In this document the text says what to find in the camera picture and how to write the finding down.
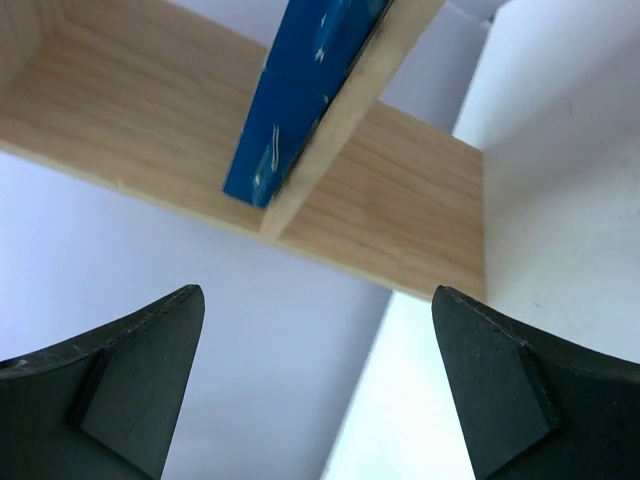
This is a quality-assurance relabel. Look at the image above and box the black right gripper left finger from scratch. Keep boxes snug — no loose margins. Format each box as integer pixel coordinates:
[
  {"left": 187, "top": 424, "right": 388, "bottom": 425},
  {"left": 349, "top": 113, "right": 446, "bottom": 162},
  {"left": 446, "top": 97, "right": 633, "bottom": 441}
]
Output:
[{"left": 1, "top": 285, "right": 205, "bottom": 479}]

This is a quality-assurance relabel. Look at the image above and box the wooden two-tier shelf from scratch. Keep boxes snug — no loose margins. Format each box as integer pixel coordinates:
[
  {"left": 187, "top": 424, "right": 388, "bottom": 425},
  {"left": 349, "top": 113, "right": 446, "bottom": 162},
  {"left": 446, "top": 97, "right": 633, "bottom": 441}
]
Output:
[{"left": 1, "top": 1, "right": 487, "bottom": 299}]

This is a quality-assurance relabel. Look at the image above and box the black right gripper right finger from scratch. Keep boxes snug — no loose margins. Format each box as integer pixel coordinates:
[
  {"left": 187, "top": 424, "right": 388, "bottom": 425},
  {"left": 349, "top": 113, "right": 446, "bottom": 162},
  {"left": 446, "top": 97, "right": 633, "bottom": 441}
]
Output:
[{"left": 432, "top": 286, "right": 639, "bottom": 479}]

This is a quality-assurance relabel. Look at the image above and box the grey Harry's razor box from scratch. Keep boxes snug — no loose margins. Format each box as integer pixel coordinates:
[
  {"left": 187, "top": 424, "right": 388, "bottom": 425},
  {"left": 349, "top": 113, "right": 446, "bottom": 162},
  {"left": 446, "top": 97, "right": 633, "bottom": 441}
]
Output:
[
  {"left": 265, "top": 0, "right": 390, "bottom": 98},
  {"left": 223, "top": 71, "right": 329, "bottom": 209}
]

